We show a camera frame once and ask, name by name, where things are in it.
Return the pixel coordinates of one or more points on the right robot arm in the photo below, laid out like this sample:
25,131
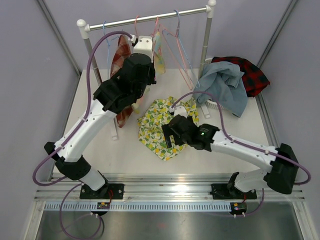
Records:
277,166

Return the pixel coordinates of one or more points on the pastel tie-dye garment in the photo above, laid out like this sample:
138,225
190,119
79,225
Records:
158,59

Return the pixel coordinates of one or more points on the white metal clothes rack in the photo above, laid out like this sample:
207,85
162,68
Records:
85,29

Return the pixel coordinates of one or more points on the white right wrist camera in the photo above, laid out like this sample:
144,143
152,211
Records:
178,110

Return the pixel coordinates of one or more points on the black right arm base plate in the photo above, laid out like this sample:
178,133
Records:
220,191

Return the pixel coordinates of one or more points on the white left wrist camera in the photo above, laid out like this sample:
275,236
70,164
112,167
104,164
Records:
143,45

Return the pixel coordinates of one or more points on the light blue denim garment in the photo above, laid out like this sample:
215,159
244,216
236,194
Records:
222,81

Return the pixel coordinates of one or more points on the white slotted cable duct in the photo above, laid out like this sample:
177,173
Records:
120,206

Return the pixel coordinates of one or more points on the aluminium mounting rail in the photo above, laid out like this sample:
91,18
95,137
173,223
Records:
163,188

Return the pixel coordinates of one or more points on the white plastic perforated basket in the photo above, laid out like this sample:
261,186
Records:
209,104

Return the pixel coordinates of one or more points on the yellow green floral garment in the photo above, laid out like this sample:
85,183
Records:
150,132

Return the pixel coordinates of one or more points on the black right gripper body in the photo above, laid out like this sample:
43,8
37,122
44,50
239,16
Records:
180,140

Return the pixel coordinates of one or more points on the red beige checked garment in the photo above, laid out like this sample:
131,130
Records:
122,52

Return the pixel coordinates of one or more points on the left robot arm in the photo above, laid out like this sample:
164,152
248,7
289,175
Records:
123,89

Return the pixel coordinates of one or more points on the red black plaid skirt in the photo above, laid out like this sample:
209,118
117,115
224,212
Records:
254,79

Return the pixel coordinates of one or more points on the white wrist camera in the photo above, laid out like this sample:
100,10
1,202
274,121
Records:
178,110
143,45

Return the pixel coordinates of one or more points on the pink wire hanger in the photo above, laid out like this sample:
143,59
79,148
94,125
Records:
172,42

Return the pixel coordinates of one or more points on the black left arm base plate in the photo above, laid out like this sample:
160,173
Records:
114,191

